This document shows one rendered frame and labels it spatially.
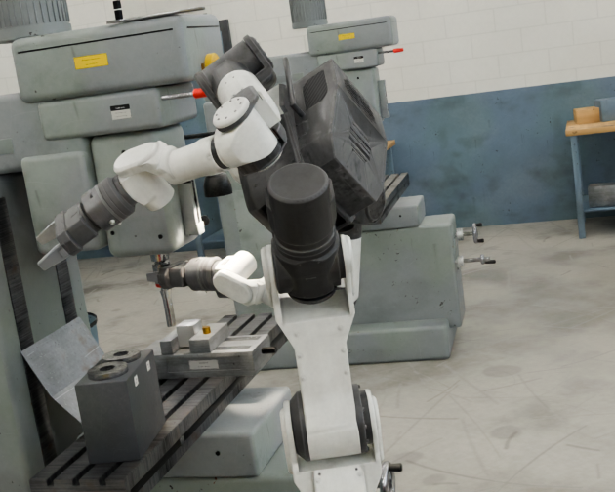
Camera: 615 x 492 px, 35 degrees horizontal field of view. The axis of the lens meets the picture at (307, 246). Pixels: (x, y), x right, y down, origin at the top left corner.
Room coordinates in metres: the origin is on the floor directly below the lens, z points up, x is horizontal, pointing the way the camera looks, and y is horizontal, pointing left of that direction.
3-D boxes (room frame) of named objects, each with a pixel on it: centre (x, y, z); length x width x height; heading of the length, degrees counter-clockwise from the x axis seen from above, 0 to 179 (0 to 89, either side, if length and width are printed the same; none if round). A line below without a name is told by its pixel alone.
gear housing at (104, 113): (2.56, 0.43, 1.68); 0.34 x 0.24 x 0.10; 73
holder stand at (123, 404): (2.16, 0.47, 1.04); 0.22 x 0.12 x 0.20; 172
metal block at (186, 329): (2.65, 0.36, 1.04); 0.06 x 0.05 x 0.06; 163
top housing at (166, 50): (2.55, 0.40, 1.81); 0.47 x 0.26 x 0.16; 73
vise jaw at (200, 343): (2.63, 0.30, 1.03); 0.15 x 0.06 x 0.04; 163
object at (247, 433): (2.54, 0.39, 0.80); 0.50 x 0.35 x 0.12; 73
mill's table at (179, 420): (2.57, 0.38, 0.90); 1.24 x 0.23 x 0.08; 163
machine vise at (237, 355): (2.64, 0.33, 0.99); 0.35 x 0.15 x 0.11; 73
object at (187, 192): (2.51, 0.28, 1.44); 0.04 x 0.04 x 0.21; 73
